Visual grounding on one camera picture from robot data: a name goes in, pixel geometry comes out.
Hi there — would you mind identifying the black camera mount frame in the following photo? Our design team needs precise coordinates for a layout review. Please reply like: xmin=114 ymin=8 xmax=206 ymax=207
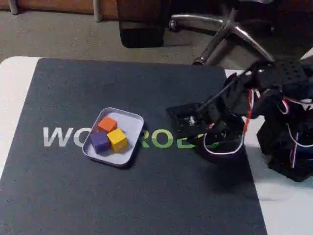
xmin=166 ymin=102 xmax=229 ymax=138

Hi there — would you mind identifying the dark brown furniture piece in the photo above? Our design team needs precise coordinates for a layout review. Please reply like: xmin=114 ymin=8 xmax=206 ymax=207
xmin=116 ymin=0 xmax=172 ymax=48

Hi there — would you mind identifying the brown wooden furniture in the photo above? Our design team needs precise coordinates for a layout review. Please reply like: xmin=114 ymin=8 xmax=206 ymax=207
xmin=0 ymin=0 xmax=119 ymax=15

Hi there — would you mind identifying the purple wooden block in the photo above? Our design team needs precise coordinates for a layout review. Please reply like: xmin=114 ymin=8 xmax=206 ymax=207
xmin=89 ymin=132 xmax=111 ymax=154

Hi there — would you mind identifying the chrome office chair base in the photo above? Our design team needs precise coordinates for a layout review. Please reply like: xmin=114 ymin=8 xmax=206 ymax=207
xmin=168 ymin=8 xmax=276 ymax=66

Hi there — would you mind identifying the orange wooden block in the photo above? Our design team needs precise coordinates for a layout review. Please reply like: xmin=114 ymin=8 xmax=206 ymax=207
xmin=97 ymin=116 xmax=118 ymax=134

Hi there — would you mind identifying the black mat with lettering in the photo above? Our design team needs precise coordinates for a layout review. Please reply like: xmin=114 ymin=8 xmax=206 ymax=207
xmin=0 ymin=58 xmax=268 ymax=235

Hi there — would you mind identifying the red white servo cable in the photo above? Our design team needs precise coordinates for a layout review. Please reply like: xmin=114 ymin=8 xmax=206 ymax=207
xmin=203 ymin=88 xmax=255 ymax=155
xmin=276 ymin=96 xmax=313 ymax=115
xmin=285 ymin=122 xmax=313 ymax=169

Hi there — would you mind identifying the grey metal leg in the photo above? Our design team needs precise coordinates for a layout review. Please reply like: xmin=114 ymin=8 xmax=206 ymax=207
xmin=93 ymin=0 xmax=102 ymax=23
xmin=7 ymin=0 xmax=20 ymax=15

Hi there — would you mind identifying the lavender rectangular tray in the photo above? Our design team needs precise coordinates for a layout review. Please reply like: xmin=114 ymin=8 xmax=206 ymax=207
xmin=82 ymin=107 xmax=144 ymax=169

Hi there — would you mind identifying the yellow wooden block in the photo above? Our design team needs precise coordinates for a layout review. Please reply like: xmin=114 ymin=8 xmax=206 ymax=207
xmin=107 ymin=128 xmax=128 ymax=153

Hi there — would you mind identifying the black camera cable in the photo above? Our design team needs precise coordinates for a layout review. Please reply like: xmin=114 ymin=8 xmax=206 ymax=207
xmin=195 ymin=70 xmax=252 ymax=113

